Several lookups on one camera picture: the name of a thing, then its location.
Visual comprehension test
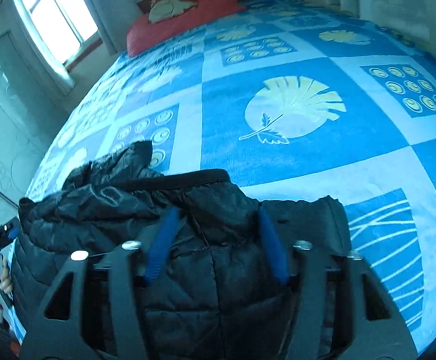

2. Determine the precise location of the pale sheer curtain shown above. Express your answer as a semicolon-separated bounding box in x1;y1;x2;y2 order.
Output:
10;0;76;94

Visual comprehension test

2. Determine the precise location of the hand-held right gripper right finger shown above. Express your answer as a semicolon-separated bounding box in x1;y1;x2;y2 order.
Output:
257;206;419;360

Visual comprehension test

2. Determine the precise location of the bed with blue patterned sheet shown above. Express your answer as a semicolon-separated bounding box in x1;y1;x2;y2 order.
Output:
13;0;436;357

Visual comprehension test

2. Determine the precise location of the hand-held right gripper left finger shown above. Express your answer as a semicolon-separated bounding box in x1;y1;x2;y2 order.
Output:
21;206;183;360

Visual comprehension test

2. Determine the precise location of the black puffer jacket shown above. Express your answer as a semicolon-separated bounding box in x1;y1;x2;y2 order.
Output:
11;140;352;360

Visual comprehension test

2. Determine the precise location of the window with wooden sill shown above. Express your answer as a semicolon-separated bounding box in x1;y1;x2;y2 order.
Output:
10;0;102;72

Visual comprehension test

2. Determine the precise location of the long grey curtain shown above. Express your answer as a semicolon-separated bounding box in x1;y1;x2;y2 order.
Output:
283;0;432;42

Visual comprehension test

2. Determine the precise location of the glass door wardrobe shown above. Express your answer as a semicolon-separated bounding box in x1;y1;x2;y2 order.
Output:
0;32;65;211

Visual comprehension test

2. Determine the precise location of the cream printed cushion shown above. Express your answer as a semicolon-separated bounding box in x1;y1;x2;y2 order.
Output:
148;0;198;24

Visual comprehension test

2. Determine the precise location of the red pillow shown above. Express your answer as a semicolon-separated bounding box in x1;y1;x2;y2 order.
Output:
127;0;247;58

